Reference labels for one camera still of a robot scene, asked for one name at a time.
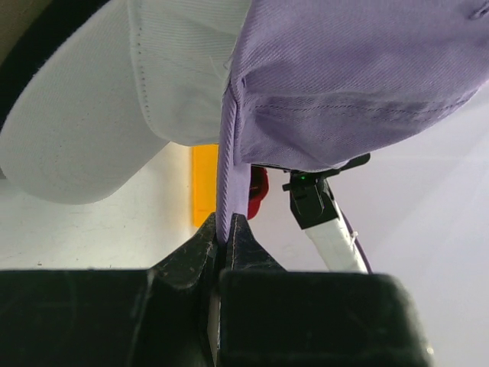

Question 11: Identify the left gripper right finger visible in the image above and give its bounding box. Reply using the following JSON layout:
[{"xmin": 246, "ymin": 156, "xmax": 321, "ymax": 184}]
[{"xmin": 218, "ymin": 215, "xmax": 432, "ymax": 366}]

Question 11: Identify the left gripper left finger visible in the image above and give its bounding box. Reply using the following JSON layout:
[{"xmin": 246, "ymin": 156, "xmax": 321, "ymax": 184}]
[{"xmin": 1, "ymin": 217, "xmax": 217, "ymax": 366}]

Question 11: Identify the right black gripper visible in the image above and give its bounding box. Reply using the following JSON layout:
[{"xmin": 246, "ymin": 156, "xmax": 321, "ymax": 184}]
[{"xmin": 264, "ymin": 153, "xmax": 371, "ymax": 229}]

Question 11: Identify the red cap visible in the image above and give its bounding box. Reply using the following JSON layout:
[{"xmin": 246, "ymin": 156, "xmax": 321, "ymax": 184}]
[{"xmin": 247, "ymin": 166, "xmax": 269, "ymax": 220}]

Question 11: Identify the lavender cap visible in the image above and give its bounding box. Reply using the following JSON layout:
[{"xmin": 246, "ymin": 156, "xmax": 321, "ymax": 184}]
[{"xmin": 215, "ymin": 1, "xmax": 488, "ymax": 242}]

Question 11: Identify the white baseball cap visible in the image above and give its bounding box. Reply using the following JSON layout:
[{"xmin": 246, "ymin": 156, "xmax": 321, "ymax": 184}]
[{"xmin": 1, "ymin": 1, "xmax": 250, "ymax": 204}]

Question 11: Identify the black and white cap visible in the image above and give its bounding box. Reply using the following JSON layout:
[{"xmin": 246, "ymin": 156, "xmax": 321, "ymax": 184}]
[{"xmin": 1, "ymin": 0, "xmax": 106, "ymax": 124}]

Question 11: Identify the beige baseball cap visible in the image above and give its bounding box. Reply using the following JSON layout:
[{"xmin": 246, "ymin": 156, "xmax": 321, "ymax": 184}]
[{"xmin": 0, "ymin": 0, "xmax": 52, "ymax": 63}]

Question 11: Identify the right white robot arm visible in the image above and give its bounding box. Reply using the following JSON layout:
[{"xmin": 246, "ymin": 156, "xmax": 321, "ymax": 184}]
[{"xmin": 281, "ymin": 154, "xmax": 372, "ymax": 274}]

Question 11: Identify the yellow plastic tray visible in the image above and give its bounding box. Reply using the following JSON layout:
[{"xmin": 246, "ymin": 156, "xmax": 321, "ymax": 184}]
[{"xmin": 191, "ymin": 145, "xmax": 219, "ymax": 227}]

